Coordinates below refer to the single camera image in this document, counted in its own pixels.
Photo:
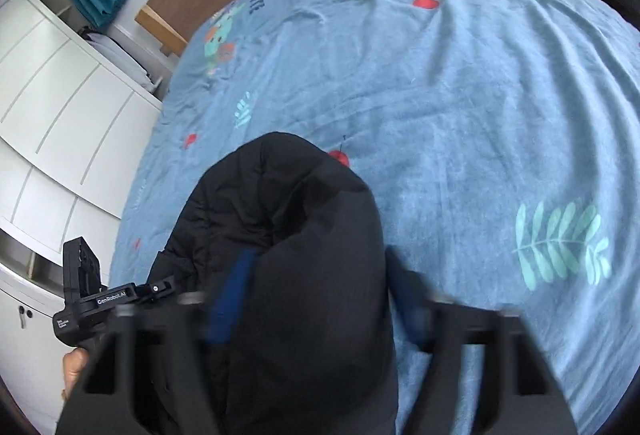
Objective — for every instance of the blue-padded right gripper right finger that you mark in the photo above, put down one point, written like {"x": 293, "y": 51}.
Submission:
{"x": 517, "y": 391}

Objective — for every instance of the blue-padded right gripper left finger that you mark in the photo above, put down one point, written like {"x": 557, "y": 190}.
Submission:
{"x": 147, "y": 373}

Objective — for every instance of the black puffer jacket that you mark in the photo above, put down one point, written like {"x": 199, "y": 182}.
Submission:
{"x": 313, "y": 351}

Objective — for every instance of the left hand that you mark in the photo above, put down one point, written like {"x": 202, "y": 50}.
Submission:
{"x": 72, "y": 364}

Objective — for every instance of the white sliding wardrobe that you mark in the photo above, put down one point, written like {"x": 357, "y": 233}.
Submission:
{"x": 73, "y": 130}

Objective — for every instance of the blue cartoon print bed cover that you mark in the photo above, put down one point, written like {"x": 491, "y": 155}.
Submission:
{"x": 500, "y": 139}

